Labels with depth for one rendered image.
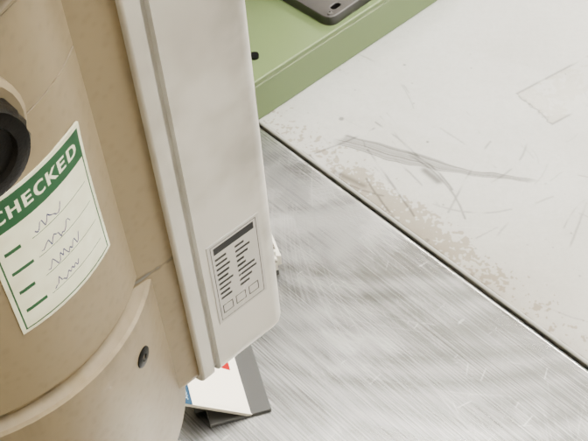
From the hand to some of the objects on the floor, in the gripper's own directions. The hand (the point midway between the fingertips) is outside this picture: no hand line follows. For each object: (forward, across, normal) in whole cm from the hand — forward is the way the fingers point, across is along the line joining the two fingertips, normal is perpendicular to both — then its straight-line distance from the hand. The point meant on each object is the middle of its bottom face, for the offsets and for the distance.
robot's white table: (+75, -28, -85) cm, 117 cm away
